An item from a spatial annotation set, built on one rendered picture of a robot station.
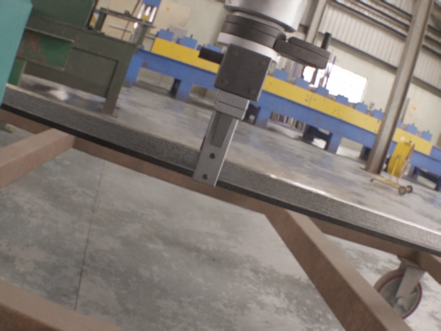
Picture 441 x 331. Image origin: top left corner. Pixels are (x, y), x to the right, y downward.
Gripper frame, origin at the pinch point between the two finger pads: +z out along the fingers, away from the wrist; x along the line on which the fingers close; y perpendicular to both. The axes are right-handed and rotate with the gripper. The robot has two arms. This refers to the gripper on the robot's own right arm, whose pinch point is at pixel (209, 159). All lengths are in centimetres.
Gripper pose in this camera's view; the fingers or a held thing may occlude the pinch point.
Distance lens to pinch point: 62.8
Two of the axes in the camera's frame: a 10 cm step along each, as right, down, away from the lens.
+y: -9.4, -3.2, -0.8
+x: 0.3, 1.5, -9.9
